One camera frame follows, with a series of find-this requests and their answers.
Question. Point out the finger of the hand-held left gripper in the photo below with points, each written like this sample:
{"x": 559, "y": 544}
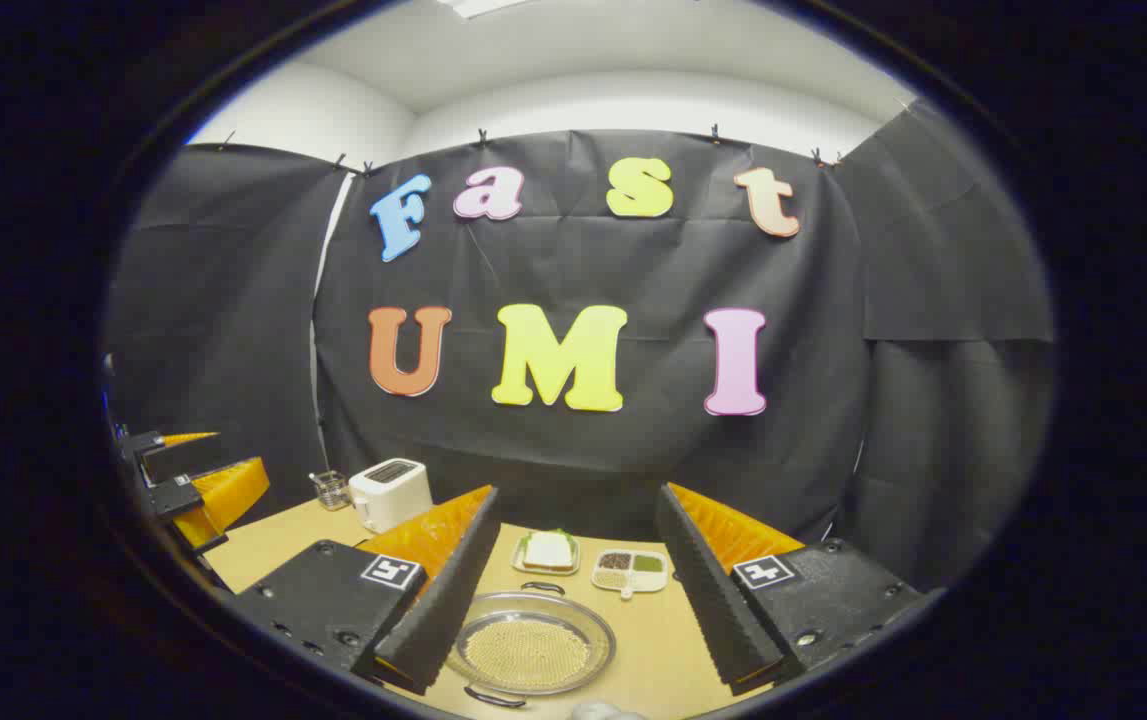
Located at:
{"x": 178, "y": 460}
{"x": 228, "y": 495}

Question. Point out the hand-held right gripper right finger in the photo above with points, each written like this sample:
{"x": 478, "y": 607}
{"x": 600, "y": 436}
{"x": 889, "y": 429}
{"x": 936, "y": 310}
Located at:
{"x": 708, "y": 600}

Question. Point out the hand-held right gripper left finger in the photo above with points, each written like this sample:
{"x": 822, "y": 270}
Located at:
{"x": 448, "y": 600}

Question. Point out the stainless steel pot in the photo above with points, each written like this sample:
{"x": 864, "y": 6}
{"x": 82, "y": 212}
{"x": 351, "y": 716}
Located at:
{"x": 593, "y": 640}

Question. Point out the divided white bean dish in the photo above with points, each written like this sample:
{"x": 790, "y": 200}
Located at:
{"x": 630, "y": 572}

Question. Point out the pile of soybeans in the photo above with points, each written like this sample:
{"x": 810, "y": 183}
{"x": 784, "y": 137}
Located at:
{"x": 528, "y": 652}

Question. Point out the pale sandwich plate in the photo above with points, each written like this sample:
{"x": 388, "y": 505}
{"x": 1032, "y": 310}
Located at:
{"x": 545, "y": 570}

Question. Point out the sandwich with lettuce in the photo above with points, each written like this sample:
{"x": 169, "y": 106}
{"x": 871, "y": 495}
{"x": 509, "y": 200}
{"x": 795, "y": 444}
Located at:
{"x": 548, "y": 550}

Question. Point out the white toaster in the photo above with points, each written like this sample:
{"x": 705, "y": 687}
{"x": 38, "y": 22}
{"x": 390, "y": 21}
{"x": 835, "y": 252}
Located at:
{"x": 391, "y": 497}

